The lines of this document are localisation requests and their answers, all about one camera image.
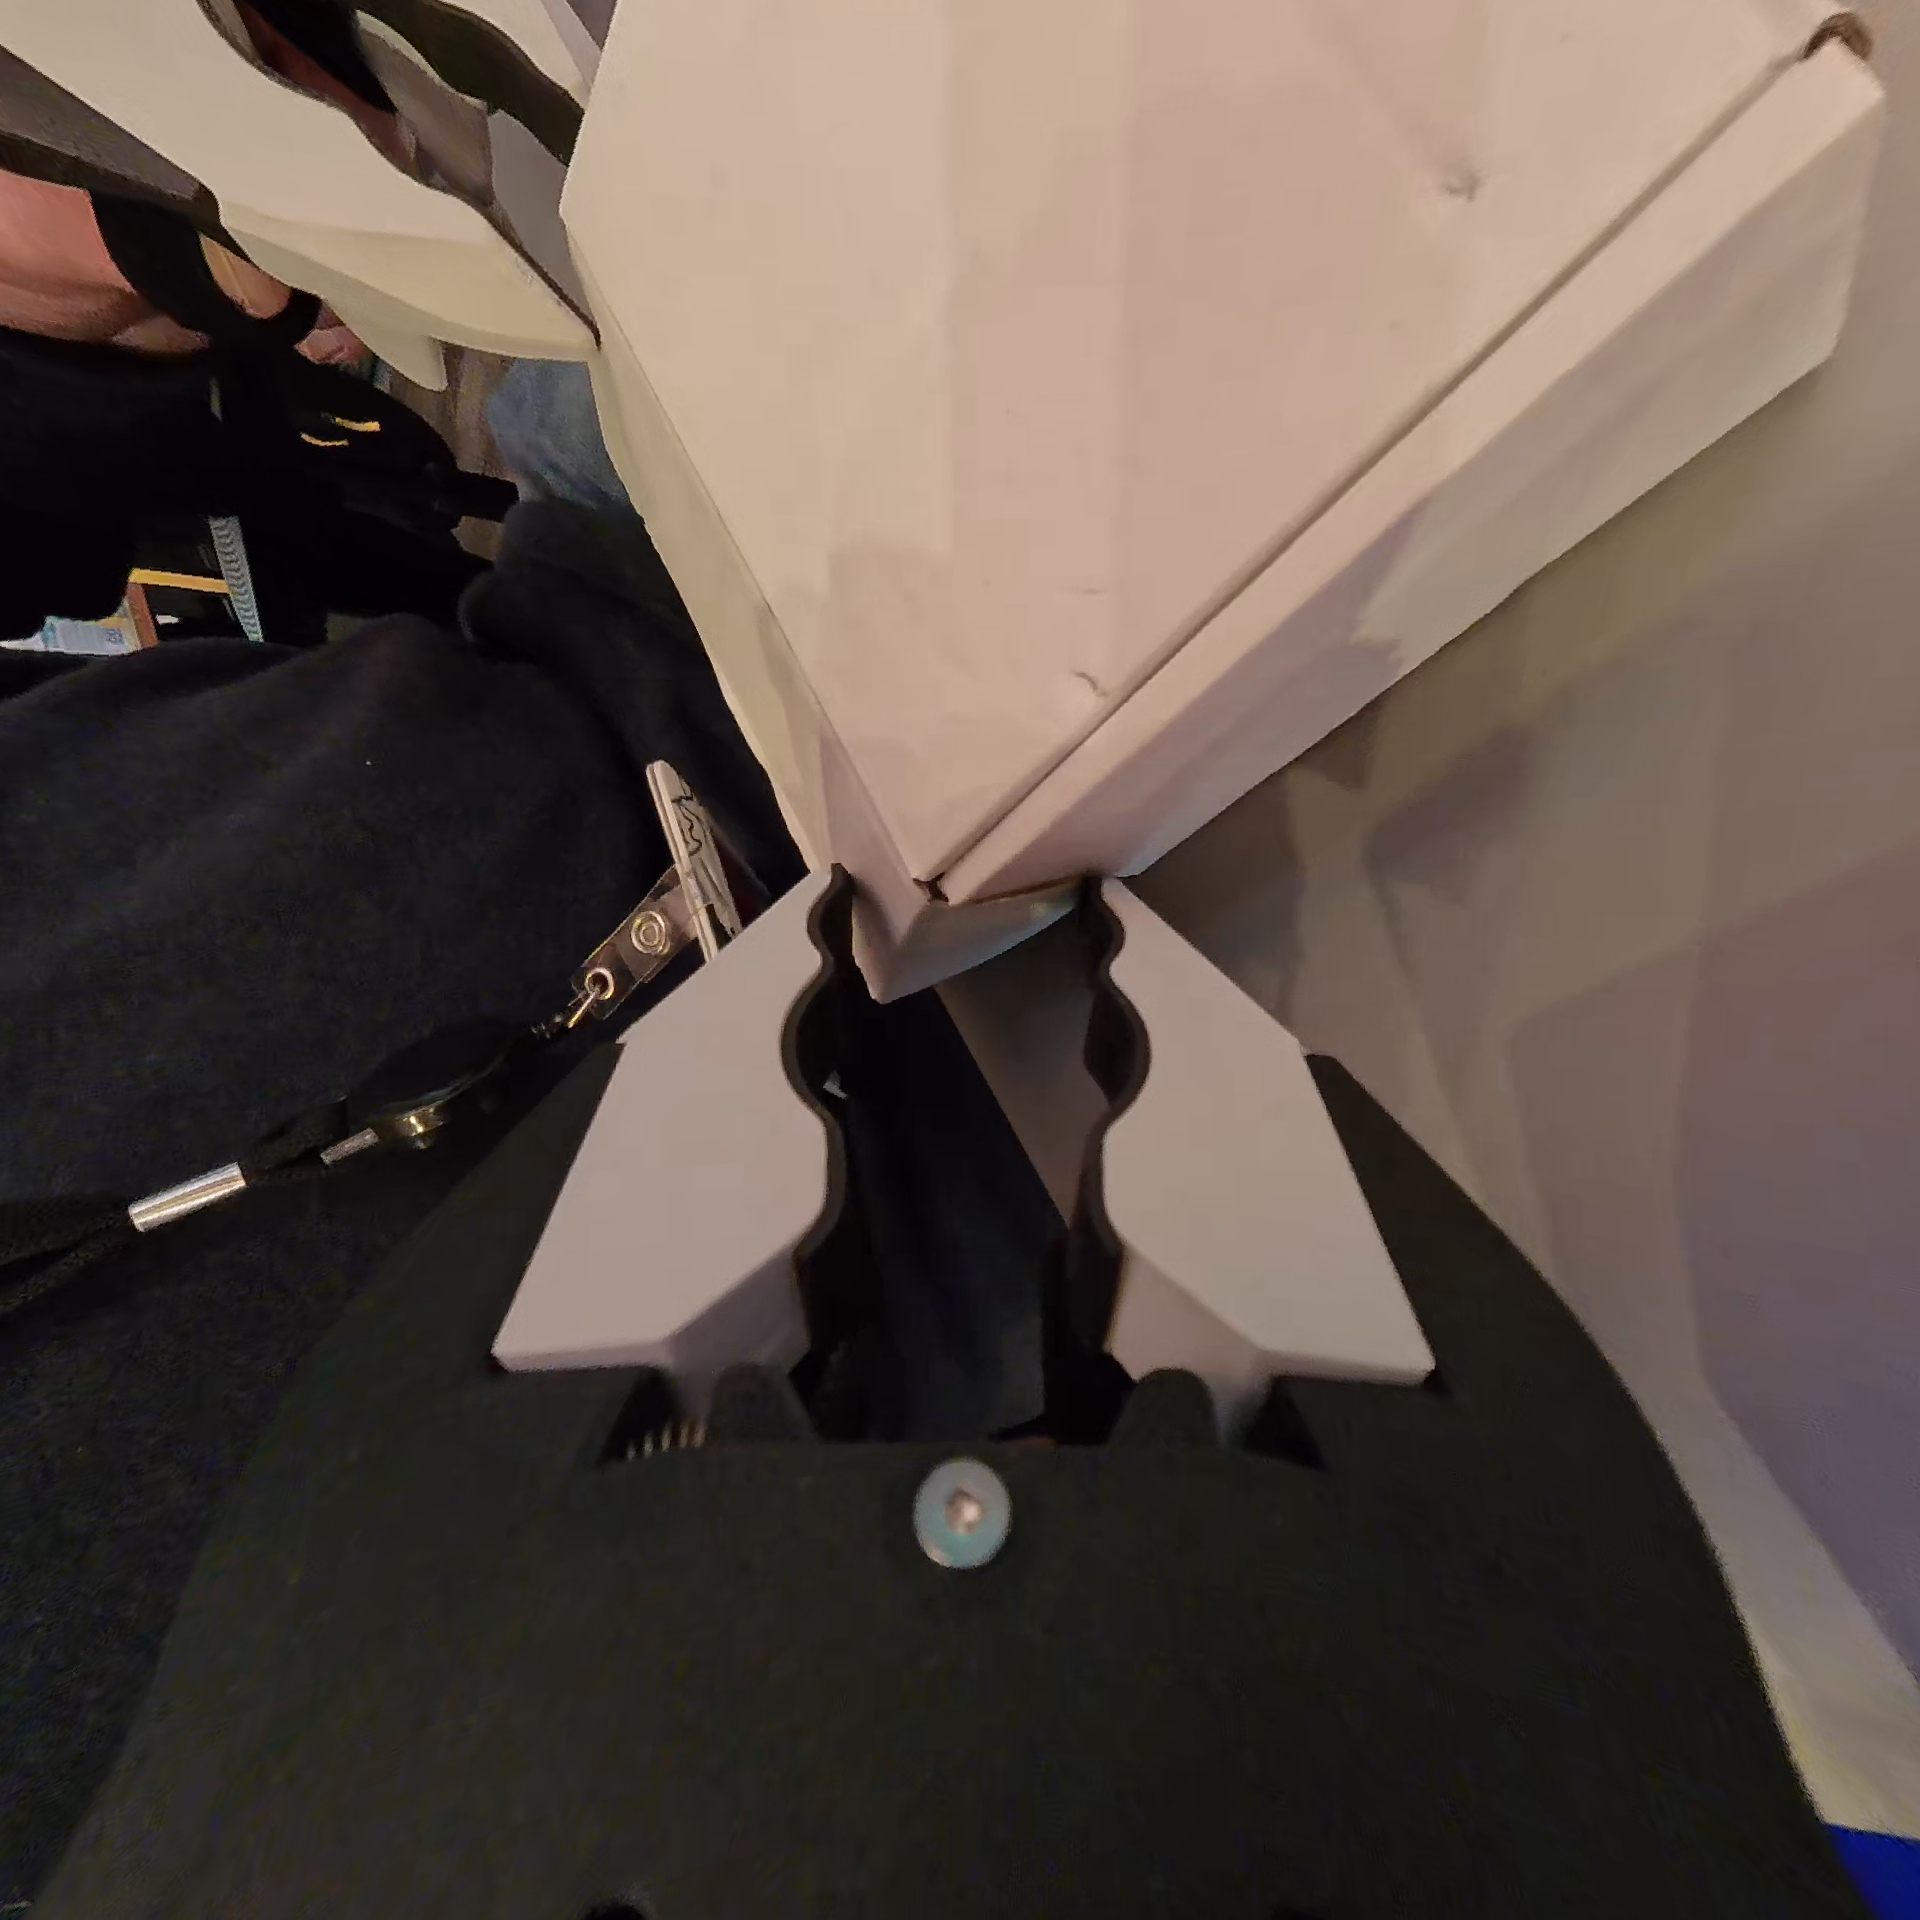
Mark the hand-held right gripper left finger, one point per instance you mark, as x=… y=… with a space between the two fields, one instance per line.
x=674 y=1200

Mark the blue plastic bin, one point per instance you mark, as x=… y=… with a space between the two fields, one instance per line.
x=1882 y=1881

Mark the person's left hand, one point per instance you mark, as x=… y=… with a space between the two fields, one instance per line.
x=59 y=255

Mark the white cardboard box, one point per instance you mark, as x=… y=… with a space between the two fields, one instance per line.
x=1124 y=375

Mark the black bag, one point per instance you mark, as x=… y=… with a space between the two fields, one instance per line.
x=148 y=480

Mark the black badge reel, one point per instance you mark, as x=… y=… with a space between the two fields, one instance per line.
x=435 y=1080

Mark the blue jeans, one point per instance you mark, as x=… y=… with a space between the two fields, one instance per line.
x=556 y=434

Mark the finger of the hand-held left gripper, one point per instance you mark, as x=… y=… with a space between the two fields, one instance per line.
x=376 y=255
x=516 y=75

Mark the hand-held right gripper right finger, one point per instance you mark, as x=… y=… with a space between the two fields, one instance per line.
x=1259 y=1200

